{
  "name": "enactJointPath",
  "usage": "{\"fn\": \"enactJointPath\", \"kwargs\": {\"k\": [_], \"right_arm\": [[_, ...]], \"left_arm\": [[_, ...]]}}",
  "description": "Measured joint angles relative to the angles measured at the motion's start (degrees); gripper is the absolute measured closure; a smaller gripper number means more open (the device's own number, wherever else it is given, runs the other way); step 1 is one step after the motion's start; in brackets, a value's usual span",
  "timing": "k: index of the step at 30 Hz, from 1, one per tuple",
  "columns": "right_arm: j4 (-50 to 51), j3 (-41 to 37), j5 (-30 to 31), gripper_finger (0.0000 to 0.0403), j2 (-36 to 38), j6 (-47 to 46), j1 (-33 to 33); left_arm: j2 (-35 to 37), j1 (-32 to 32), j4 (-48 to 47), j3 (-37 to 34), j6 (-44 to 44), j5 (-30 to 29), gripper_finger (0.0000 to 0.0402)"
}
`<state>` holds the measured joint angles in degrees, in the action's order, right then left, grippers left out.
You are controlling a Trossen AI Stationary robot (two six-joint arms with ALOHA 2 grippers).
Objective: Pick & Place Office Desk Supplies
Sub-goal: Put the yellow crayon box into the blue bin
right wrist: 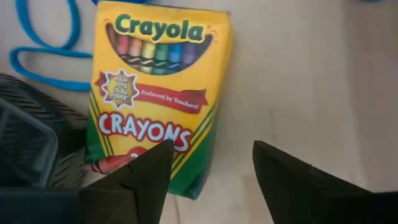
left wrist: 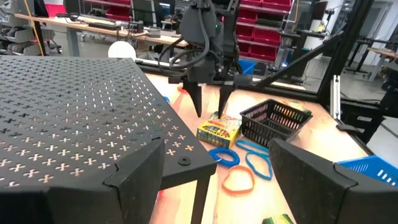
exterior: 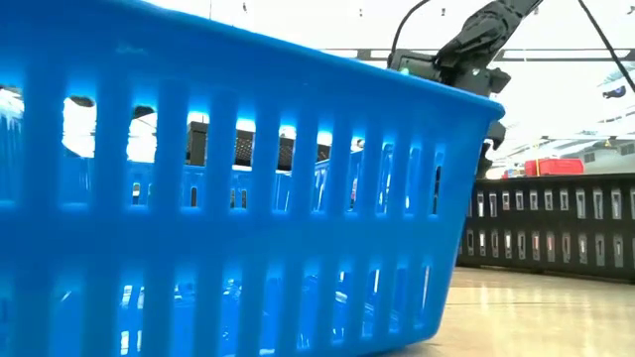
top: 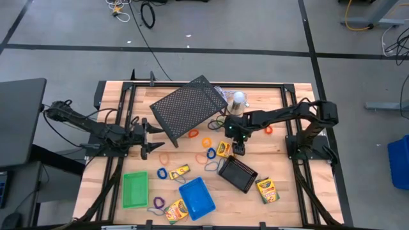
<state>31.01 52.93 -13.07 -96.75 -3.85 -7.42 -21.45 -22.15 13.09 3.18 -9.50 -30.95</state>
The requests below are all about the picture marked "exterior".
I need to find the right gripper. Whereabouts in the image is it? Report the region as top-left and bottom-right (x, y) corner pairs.
(445, 63), (512, 179)

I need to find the black plastic slotted basket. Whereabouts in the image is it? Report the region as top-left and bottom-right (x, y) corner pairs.
(455, 172), (635, 285)

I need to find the blue plastic slotted basket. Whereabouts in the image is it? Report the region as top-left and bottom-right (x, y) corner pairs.
(0, 0), (506, 357)

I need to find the red storage bin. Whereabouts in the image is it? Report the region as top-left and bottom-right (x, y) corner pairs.
(524, 158), (585, 178)

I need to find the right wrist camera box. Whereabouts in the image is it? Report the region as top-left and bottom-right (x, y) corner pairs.
(388, 48), (444, 84)

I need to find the black right camera cable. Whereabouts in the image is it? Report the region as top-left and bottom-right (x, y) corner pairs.
(389, 0), (433, 55)

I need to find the black diagonal cable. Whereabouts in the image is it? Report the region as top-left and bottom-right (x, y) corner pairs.
(576, 0), (635, 94)

